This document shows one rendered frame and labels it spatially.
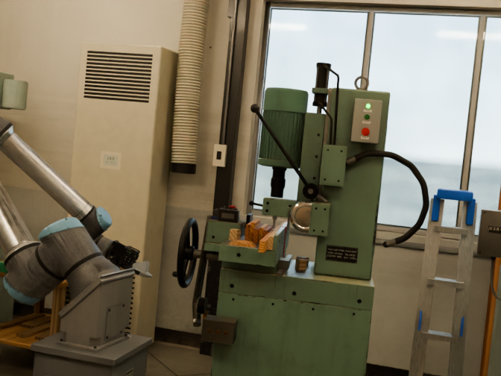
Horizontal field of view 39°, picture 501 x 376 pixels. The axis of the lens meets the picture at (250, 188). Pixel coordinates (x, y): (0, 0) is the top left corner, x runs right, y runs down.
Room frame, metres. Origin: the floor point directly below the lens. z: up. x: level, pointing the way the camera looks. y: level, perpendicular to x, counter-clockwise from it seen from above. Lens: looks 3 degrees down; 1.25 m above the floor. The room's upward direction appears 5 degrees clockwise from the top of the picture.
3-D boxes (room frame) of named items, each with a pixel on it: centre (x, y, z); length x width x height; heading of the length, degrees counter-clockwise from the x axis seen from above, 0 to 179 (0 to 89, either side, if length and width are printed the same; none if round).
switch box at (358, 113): (2.65, -0.41, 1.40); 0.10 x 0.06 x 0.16; 83
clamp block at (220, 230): (2.86, 0.08, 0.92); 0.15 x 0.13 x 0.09; 173
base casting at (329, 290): (2.81, -0.23, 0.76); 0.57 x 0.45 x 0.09; 83
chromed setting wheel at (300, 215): (2.69, -0.22, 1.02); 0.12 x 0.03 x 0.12; 83
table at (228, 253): (2.85, 0.00, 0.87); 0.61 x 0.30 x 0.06; 173
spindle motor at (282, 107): (2.83, -0.11, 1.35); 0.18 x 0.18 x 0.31
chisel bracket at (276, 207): (2.83, -0.13, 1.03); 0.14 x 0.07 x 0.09; 83
